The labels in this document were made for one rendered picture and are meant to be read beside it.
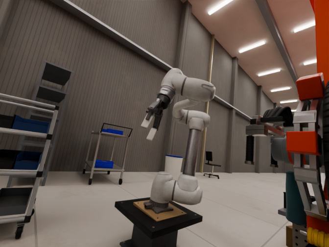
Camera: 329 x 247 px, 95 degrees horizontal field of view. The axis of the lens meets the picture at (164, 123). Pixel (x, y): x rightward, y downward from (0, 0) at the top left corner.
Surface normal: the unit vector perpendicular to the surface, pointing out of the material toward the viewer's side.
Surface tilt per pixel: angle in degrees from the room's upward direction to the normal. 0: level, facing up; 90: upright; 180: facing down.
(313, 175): 90
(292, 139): 90
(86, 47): 90
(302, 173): 90
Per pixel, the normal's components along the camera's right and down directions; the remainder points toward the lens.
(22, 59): 0.66, -0.04
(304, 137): -0.80, -0.21
